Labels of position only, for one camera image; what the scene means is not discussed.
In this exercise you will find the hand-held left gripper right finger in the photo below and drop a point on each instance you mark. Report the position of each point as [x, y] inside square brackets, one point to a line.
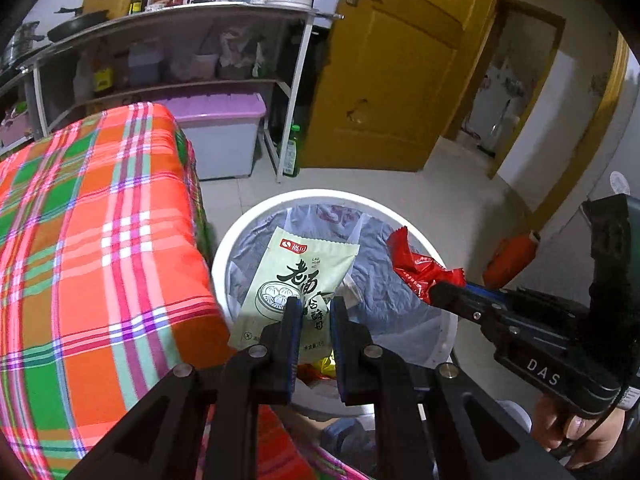
[345, 360]

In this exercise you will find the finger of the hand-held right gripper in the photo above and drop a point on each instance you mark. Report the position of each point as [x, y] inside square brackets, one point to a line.
[487, 293]
[460, 302]

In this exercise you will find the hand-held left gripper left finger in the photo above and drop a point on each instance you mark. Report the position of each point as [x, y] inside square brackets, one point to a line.
[287, 355]

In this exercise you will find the yellow candy wrapper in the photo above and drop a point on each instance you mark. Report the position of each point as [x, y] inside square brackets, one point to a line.
[327, 364]

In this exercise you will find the solid red foil wrapper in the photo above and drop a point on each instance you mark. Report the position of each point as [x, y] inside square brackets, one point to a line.
[420, 270]

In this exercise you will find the pale printed food packet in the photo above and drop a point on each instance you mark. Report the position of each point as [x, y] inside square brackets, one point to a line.
[280, 280]

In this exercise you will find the white round bin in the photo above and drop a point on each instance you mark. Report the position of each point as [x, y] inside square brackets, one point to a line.
[220, 270]

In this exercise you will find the person's right hand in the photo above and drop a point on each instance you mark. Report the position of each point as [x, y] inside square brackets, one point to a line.
[575, 430]

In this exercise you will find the grey plastic bin liner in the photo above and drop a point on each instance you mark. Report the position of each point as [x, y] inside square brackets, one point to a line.
[395, 310]

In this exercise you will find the white appliance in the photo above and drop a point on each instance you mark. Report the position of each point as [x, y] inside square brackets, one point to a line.
[495, 105]

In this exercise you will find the green plastic bottle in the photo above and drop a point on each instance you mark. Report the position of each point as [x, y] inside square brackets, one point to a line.
[291, 152]

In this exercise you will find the plaid cloth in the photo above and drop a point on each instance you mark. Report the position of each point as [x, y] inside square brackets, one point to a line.
[100, 235]

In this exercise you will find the yellow wooden door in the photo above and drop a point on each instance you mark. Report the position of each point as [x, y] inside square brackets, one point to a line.
[400, 85]

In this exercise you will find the purple lid storage box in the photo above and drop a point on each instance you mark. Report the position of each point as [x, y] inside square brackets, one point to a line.
[220, 135]

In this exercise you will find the crumpled plastic bags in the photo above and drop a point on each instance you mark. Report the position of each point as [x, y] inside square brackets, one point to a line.
[240, 54]

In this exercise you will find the translucent oil jug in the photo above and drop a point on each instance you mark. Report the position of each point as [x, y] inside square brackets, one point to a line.
[145, 64]

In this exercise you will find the yellow label oil bottle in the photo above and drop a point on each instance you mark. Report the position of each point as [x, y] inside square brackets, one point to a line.
[102, 79]

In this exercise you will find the white plastic bottle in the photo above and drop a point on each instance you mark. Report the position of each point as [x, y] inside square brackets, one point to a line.
[82, 80]

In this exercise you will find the white metal shelf unit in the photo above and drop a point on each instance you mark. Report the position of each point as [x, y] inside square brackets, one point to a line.
[200, 12]

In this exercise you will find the pink plastic basket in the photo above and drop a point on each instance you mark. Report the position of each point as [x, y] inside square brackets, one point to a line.
[12, 130]

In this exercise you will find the black frying pan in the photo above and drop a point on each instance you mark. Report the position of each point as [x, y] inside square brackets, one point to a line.
[75, 25]

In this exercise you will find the steel steamer pot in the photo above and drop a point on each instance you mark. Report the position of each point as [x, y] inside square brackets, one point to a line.
[17, 45]

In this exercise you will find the round white wall sticker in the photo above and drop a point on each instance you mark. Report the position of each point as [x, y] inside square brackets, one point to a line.
[620, 182]

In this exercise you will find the brown doorway frame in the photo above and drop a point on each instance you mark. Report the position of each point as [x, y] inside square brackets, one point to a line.
[545, 60]

